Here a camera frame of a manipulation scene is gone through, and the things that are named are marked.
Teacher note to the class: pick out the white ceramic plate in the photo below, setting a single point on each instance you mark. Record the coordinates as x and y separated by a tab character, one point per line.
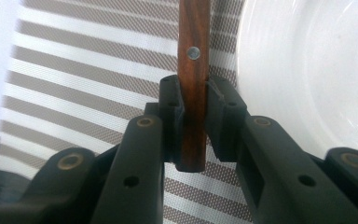
307	62

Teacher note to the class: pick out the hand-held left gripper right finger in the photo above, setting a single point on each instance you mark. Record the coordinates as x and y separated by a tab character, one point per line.
225	124

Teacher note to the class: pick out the striped woven placemat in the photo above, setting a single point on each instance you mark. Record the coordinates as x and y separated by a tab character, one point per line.
74	77

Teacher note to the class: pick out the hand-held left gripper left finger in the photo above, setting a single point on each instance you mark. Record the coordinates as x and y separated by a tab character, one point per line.
171	124

